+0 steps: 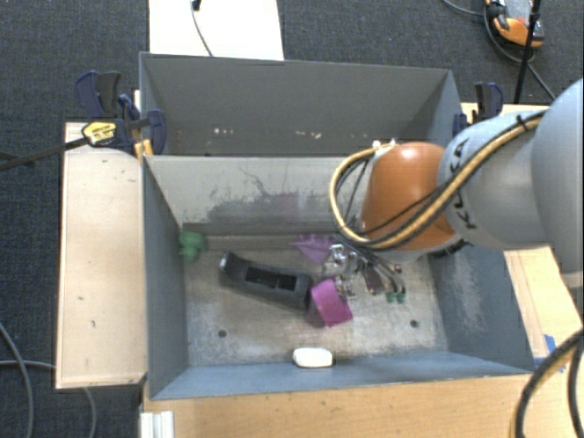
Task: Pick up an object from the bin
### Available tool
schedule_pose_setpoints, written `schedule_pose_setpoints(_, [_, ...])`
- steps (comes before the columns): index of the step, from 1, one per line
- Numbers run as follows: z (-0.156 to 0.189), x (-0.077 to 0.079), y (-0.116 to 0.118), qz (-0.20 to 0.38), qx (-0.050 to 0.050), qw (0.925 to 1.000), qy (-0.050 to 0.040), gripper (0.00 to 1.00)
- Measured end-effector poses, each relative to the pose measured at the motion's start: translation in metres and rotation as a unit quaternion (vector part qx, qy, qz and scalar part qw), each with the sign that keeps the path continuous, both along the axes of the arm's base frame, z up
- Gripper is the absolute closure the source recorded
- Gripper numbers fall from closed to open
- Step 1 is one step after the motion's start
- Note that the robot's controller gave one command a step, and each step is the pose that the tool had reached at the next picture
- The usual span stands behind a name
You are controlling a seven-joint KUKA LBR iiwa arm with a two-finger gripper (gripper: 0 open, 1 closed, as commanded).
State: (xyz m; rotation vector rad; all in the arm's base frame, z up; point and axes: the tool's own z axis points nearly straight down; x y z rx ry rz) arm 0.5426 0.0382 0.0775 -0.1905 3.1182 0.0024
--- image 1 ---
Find green toy figure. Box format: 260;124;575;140
177;229;209;264

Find purple plastic cup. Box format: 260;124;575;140
304;276;354;329

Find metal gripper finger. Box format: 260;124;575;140
336;274;360;301
320;243;360;277

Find dark grey stapler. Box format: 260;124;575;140
217;250;316;311

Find pale wood board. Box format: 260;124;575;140
54;120;150;390

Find grey metal bin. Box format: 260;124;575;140
138;51;536;402

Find white oval soap bar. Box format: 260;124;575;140
291;346;335;370

